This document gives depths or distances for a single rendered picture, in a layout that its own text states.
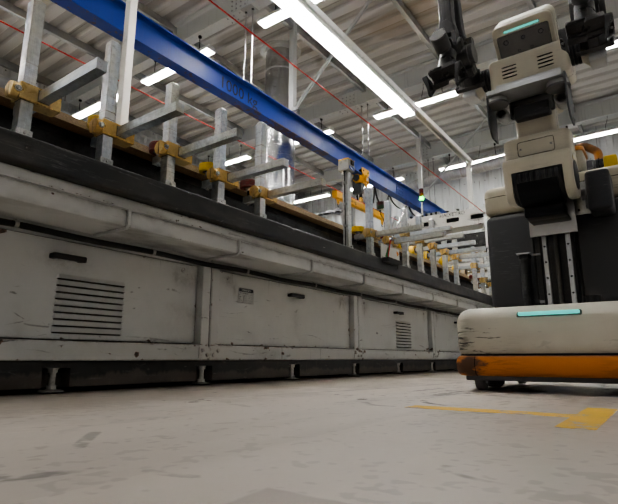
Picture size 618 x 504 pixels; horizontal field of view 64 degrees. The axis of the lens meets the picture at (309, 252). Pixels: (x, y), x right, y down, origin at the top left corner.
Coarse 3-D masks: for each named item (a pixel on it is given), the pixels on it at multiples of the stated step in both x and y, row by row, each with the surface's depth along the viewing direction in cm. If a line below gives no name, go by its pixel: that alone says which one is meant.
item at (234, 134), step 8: (216, 136) 170; (224, 136) 168; (232, 136) 165; (240, 136) 166; (192, 144) 177; (200, 144) 174; (208, 144) 172; (216, 144) 171; (224, 144) 171; (184, 152) 179; (192, 152) 178; (200, 152) 178; (152, 160) 189; (160, 160) 186
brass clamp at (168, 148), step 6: (156, 144) 178; (162, 144) 175; (168, 144) 177; (174, 144) 179; (156, 150) 177; (162, 150) 175; (168, 150) 177; (174, 150) 179; (162, 156) 179; (174, 156) 179; (180, 156) 181; (180, 162) 184; (186, 162) 184
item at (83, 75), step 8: (88, 64) 127; (96, 64) 124; (104, 64) 126; (72, 72) 131; (80, 72) 129; (88, 72) 126; (96, 72) 126; (104, 72) 126; (64, 80) 133; (72, 80) 130; (80, 80) 130; (88, 80) 130; (48, 88) 138; (56, 88) 135; (64, 88) 134; (72, 88) 134; (40, 96) 140; (48, 96) 138; (56, 96) 138; (48, 104) 142
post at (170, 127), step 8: (168, 88) 184; (176, 88) 184; (168, 96) 183; (176, 96) 184; (168, 120) 180; (176, 120) 183; (168, 128) 180; (176, 128) 182; (168, 136) 179; (176, 136) 182; (168, 160) 177; (168, 168) 177; (160, 176) 177; (168, 176) 176
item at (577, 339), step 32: (480, 320) 170; (512, 320) 164; (544, 320) 159; (576, 320) 153; (608, 320) 148; (480, 352) 169; (512, 352) 163; (544, 352) 158; (576, 352) 152; (608, 352) 147
